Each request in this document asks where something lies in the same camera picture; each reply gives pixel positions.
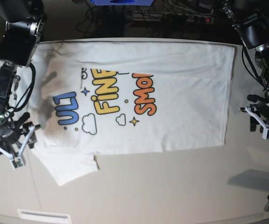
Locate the blue box at top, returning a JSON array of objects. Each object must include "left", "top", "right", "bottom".
[{"left": 91, "top": 0, "right": 153, "bottom": 6}]

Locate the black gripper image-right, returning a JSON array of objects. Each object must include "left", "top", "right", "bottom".
[{"left": 247, "top": 93, "right": 269, "bottom": 132}]

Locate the white label strip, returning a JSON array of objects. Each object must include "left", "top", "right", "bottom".
[{"left": 17, "top": 209, "right": 71, "bottom": 224}]

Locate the power strip with red light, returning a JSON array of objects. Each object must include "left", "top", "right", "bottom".
[{"left": 165, "top": 14, "right": 214, "bottom": 24}]

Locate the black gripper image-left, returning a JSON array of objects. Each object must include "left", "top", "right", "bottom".
[{"left": 0, "top": 112, "right": 37, "bottom": 155}]

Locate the white printed T-shirt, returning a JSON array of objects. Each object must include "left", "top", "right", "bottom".
[{"left": 28, "top": 42, "right": 235, "bottom": 185}]

